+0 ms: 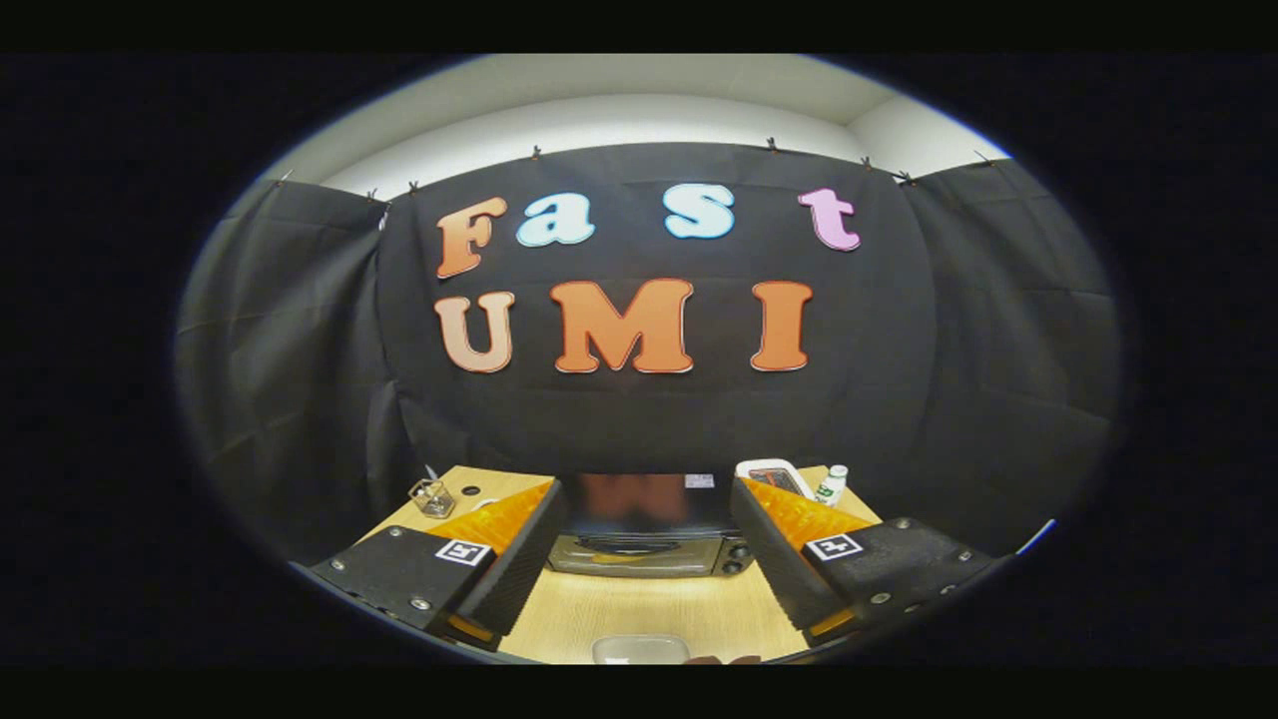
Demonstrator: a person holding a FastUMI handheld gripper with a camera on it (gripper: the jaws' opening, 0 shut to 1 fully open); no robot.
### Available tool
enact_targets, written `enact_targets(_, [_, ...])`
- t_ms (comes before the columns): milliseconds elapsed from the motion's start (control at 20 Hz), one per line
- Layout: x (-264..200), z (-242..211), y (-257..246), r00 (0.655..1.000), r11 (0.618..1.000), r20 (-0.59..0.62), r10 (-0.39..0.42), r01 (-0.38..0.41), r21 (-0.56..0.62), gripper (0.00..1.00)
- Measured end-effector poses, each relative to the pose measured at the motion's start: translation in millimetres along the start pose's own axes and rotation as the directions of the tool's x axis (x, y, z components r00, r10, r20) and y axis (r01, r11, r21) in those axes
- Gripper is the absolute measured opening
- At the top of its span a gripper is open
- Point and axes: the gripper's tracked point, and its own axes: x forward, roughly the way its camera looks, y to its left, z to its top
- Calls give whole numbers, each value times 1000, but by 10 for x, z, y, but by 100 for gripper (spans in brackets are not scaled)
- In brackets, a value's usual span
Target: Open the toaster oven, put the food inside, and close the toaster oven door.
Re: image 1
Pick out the white oval plate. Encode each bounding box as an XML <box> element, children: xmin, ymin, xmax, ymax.
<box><xmin>592</xmin><ymin>634</ymin><xmax>692</xmax><ymax>666</ymax></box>

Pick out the white pop-up toaster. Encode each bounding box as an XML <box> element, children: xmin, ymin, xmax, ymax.
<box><xmin>735</xmin><ymin>458</ymin><xmax>818</xmax><ymax>500</ymax></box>

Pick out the wire utensil basket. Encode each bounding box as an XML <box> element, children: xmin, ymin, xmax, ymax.
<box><xmin>407</xmin><ymin>464</ymin><xmax>457</xmax><ymax>519</ymax></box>

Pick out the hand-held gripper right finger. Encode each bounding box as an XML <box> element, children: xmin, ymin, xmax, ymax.
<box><xmin>730</xmin><ymin>476</ymin><xmax>999</xmax><ymax>648</ymax></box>

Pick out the black toaster oven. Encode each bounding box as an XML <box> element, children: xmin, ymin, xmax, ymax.
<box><xmin>544</xmin><ymin>472</ymin><xmax>757</xmax><ymax>580</ymax></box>

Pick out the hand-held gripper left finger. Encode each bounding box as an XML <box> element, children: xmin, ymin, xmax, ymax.
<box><xmin>290</xmin><ymin>479</ymin><xmax>570</xmax><ymax>655</ymax></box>

